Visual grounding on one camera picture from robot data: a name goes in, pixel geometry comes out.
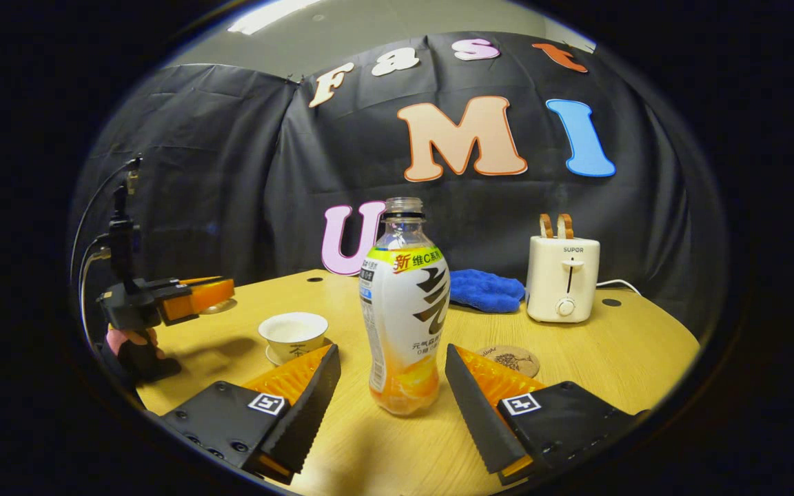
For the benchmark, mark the black backdrop cloth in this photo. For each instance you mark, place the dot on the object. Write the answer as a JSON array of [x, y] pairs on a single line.
[[231, 172]]

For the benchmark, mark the blue towel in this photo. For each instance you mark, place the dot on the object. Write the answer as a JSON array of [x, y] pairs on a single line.
[[486, 291]]

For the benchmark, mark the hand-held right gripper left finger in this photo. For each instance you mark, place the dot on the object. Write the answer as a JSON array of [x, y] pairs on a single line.
[[307, 406]]

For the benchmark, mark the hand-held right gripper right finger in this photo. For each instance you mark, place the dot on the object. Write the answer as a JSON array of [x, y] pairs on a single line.
[[476, 413]]

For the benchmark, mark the round cork coaster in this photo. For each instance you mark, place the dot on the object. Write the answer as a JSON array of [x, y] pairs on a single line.
[[514, 359]]

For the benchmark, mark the yellow teacup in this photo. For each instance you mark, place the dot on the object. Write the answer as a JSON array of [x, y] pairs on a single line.
[[293, 331]]

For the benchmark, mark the clear labelled water bottle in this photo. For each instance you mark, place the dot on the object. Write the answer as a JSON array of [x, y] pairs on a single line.
[[404, 310]]

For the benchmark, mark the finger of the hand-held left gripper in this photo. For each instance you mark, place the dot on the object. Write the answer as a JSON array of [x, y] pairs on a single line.
[[204, 297], [169, 283]]

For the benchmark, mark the yellow teacup lid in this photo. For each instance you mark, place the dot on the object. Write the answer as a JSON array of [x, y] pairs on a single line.
[[221, 308]]

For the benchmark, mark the white toaster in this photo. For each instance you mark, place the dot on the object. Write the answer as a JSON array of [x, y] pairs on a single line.
[[562, 282]]

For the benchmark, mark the toast slice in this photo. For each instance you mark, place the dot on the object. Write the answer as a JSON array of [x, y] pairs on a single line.
[[566, 226], [546, 226]]

